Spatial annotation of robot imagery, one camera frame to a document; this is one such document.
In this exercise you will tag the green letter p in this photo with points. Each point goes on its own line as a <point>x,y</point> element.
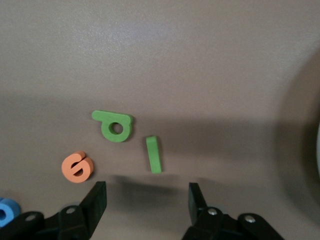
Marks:
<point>107,116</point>

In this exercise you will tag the blue letter p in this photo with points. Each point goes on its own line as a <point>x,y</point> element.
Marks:
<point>10,207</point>

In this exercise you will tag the orange letter e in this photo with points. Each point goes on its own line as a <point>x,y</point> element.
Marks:
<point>68,172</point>

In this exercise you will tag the brown table cover sheet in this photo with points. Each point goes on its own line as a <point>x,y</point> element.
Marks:
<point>175,62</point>

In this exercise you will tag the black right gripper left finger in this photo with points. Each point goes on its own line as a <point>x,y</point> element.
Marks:
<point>95,202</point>

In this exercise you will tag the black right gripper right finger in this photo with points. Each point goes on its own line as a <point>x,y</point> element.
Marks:
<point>197,202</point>

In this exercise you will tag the beige round plate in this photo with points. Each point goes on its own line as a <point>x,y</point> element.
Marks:
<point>318,150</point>

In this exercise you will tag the green letter l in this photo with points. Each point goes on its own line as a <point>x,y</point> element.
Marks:
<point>154,155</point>

